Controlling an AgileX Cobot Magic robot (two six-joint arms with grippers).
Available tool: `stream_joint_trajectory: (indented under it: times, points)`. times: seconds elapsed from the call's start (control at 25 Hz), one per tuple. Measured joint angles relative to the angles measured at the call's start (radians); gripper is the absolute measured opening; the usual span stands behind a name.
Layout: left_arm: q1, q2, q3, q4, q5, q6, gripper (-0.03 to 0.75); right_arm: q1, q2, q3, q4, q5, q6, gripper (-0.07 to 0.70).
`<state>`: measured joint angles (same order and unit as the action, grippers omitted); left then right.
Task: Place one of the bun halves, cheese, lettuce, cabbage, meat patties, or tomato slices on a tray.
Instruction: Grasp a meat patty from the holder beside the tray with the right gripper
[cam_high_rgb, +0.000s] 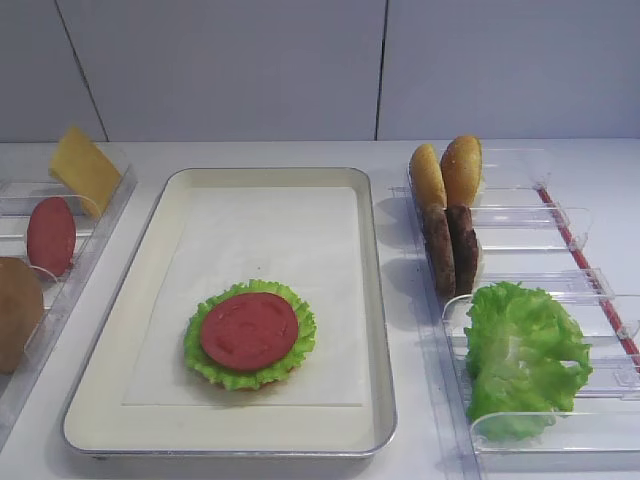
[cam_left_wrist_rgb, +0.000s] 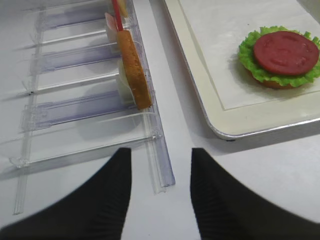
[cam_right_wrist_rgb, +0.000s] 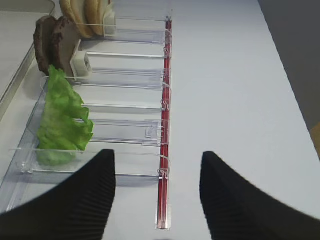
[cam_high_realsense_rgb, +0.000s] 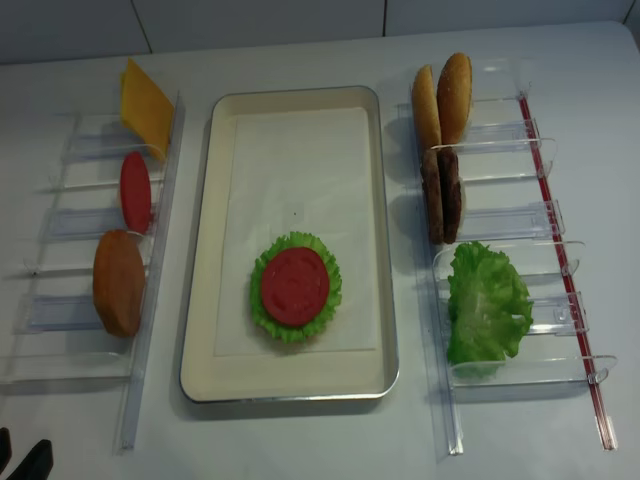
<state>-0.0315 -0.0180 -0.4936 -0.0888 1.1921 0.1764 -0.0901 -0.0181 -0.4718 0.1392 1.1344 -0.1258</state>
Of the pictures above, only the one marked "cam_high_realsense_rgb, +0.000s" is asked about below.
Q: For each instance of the brown meat patty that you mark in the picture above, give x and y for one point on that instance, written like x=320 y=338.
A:
x=432 y=191
x=450 y=193

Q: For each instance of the tan bun half right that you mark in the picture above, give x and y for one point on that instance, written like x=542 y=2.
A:
x=454 y=95

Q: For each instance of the tan bun half left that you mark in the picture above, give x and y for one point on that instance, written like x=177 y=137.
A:
x=425 y=108

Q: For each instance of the tan bun half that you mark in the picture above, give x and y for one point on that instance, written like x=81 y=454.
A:
x=454 y=95
x=425 y=108

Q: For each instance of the red tomato slice in rack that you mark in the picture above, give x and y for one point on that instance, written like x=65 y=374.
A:
x=135 y=193

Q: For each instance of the clear acrylic left rack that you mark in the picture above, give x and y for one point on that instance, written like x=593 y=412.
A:
x=55 y=334

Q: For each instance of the clear acrylic right rack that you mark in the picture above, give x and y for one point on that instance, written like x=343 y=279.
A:
x=504 y=167

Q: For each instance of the cream metal tray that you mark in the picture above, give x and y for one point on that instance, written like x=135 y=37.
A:
x=290 y=372

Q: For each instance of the white paper tray liner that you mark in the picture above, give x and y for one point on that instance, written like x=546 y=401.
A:
x=306 y=171

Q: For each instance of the clear acrylic rack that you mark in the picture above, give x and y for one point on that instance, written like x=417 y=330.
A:
x=55 y=334
x=504 y=167

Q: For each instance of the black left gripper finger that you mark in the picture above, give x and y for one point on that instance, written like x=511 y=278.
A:
x=5 y=447

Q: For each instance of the orange bun slice in rack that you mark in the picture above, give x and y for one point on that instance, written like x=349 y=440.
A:
x=118 y=283

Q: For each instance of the yellow cheese slice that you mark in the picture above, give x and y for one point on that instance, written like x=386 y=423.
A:
x=146 y=110

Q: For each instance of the red tomato slice on tray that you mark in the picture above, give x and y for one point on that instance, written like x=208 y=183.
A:
x=294 y=286

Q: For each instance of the green lettuce leaf on tray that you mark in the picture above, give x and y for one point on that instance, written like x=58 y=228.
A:
x=264 y=320

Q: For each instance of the green lettuce leaf in rack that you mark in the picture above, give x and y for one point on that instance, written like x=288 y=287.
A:
x=489 y=306

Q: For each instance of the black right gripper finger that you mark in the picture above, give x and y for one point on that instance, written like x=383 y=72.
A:
x=37 y=464

